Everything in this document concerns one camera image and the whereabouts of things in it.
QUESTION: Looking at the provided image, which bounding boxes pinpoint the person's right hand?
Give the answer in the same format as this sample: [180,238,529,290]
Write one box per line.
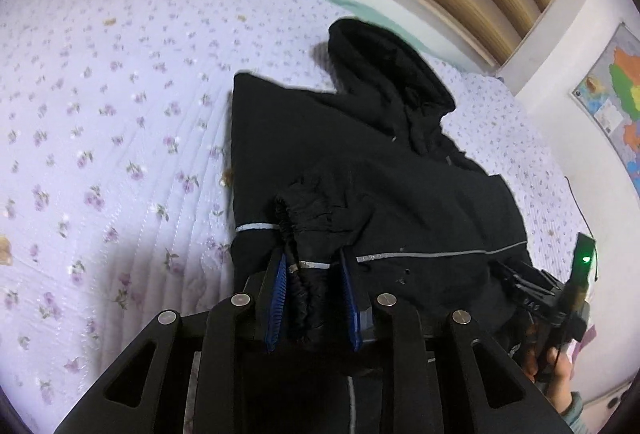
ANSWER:
[524,343,575,411]

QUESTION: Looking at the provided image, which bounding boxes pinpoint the thin black cable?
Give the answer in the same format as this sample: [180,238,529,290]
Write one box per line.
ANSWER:
[564,175,601,282]

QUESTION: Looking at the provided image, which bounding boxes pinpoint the floral quilted bedspread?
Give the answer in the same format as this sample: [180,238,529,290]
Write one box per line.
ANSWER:
[0,0,598,434]

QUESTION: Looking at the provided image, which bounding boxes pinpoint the black hooded jacket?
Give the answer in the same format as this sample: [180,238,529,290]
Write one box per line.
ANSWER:
[227,17,536,355]

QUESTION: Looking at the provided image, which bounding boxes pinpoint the person's right forearm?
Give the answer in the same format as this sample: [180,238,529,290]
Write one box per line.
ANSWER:
[557,390,587,434]

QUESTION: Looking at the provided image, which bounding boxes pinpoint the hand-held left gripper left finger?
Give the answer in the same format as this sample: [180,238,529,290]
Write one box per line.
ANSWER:
[52,248,291,434]

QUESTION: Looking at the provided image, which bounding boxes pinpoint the colourful wall map poster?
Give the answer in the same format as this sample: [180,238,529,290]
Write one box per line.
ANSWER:
[570,21,640,195]

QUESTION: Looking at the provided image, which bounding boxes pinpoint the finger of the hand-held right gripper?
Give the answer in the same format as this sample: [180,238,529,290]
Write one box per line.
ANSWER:
[492,259,565,315]

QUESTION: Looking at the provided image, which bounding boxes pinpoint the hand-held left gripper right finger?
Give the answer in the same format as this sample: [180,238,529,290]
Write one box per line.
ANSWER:
[339,247,577,434]

